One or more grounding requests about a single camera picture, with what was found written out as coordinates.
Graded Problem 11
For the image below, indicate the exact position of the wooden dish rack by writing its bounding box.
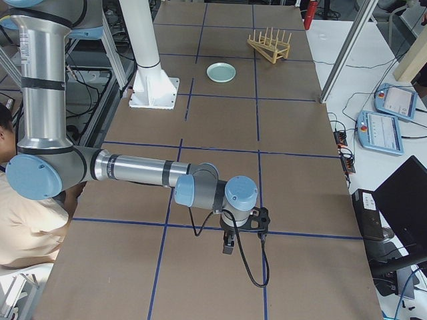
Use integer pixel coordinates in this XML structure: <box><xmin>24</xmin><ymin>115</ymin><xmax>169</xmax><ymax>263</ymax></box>
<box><xmin>247</xmin><ymin>27</ymin><xmax>292</xmax><ymax>64</ymax></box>

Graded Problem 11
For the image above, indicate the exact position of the black box with label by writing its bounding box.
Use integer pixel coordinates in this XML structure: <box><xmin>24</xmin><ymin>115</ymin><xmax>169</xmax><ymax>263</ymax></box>
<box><xmin>352</xmin><ymin>189</ymin><xmax>384</xmax><ymax>241</ymax></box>

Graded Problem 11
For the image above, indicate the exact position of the blue teach pendant near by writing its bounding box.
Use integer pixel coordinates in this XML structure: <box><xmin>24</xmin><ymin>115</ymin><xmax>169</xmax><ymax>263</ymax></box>
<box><xmin>356</xmin><ymin>111</ymin><xmax>404</xmax><ymax>155</ymax></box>

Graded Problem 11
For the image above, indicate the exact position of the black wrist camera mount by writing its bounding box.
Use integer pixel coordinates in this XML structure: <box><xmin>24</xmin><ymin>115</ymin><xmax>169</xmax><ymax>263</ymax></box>
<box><xmin>248</xmin><ymin>207</ymin><xmax>270</xmax><ymax>234</ymax></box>

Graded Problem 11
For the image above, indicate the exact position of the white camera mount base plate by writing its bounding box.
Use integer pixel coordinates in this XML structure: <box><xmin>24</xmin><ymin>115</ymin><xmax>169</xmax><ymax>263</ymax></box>
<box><xmin>129</xmin><ymin>68</ymin><xmax>179</xmax><ymax>109</ymax></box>

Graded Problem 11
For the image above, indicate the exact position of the light green ceramic plate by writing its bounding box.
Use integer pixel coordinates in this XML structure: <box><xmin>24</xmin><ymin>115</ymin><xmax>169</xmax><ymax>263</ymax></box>
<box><xmin>206</xmin><ymin>63</ymin><xmax>236</xmax><ymax>83</ymax></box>

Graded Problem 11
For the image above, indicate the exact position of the blue teach pendant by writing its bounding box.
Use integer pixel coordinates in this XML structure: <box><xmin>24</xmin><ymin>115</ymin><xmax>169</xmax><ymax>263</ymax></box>
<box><xmin>356</xmin><ymin>111</ymin><xmax>404</xmax><ymax>155</ymax></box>
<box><xmin>374</xmin><ymin>83</ymin><xmax>418</xmax><ymax>121</ymax></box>

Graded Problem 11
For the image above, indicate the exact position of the person in beige shirt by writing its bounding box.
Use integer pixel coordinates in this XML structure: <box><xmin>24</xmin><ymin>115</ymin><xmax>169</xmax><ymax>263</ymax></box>
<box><xmin>0</xmin><ymin>103</ymin><xmax>84</xmax><ymax>270</ymax></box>

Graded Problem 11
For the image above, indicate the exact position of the blue teach pendant far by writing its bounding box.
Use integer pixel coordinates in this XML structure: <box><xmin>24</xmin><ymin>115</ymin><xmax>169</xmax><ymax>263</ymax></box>
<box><xmin>374</xmin><ymin>83</ymin><xmax>418</xmax><ymax>121</ymax></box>

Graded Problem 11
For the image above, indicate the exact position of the aluminium frame post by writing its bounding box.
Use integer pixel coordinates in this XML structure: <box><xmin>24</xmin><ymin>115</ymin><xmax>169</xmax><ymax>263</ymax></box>
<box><xmin>320</xmin><ymin>0</ymin><xmax>378</xmax><ymax>103</ymax></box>

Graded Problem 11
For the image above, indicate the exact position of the black orange connector block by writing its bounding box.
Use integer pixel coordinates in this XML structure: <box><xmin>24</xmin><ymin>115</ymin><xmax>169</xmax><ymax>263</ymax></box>
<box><xmin>340</xmin><ymin>155</ymin><xmax>356</xmax><ymax>174</ymax></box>
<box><xmin>334</xmin><ymin>130</ymin><xmax>348</xmax><ymax>147</ymax></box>

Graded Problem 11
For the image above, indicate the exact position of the black computer monitor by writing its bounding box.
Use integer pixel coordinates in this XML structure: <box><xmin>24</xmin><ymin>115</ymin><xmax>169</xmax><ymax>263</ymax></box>
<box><xmin>371</xmin><ymin>155</ymin><xmax>426</xmax><ymax>277</ymax></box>

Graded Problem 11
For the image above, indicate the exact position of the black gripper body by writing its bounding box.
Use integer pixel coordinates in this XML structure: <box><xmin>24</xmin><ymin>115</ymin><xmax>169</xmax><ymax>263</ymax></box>
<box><xmin>220</xmin><ymin>220</ymin><xmax>238</xmax><ymax>246</ymax></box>

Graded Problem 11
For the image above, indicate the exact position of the red fire extinguisher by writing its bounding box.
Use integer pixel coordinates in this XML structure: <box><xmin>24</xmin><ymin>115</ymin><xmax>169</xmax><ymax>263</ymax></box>
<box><xmin>304</xmin><ymin>0</ymin><xmax>318</xmax><ymax>30</ymax></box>

